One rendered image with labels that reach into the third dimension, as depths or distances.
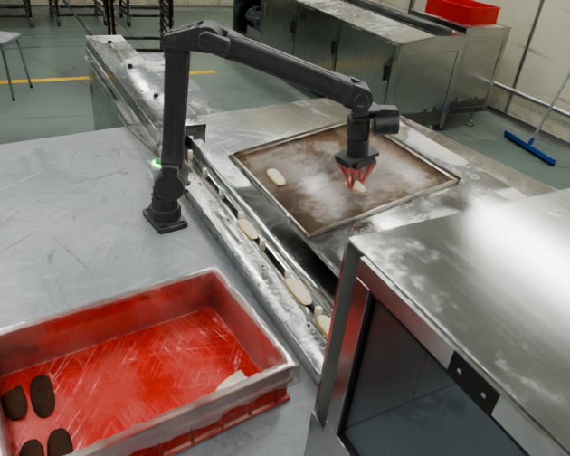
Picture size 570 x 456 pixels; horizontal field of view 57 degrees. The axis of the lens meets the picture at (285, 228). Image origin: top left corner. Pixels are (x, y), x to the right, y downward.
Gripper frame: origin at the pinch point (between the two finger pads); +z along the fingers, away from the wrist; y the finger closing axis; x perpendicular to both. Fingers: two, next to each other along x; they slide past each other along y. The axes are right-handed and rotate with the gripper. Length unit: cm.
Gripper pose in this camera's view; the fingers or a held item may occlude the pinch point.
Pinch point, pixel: (356, 183)
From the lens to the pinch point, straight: 144.8
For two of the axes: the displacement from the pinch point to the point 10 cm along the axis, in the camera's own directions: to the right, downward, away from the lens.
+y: 8.3, -3.7, 4.3
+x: -5.6, -4.8, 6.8
